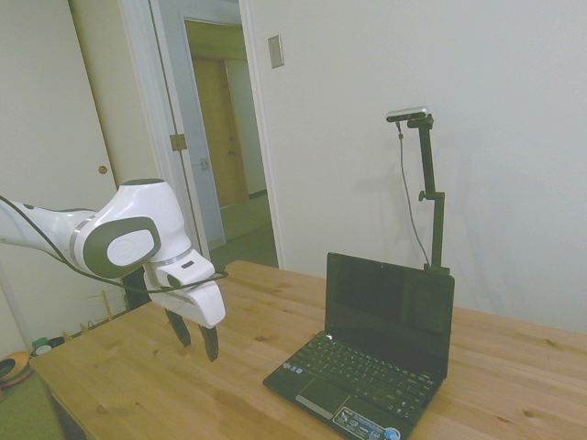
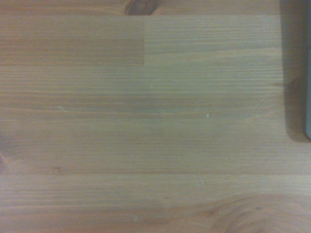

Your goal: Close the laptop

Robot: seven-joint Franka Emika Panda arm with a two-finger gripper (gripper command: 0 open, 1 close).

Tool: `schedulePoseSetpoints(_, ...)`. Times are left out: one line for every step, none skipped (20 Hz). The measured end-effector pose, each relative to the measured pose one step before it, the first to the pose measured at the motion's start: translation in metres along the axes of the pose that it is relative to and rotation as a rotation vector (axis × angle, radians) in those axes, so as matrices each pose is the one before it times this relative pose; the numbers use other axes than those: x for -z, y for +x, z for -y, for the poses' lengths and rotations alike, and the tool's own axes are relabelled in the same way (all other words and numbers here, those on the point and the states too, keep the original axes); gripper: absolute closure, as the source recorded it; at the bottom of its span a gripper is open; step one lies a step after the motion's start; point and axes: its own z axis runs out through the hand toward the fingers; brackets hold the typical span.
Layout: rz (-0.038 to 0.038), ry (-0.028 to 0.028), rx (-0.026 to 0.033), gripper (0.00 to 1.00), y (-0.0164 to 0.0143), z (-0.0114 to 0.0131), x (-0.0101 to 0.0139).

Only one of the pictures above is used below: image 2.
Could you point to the black netbook laptop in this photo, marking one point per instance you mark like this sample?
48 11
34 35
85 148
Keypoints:
308 72

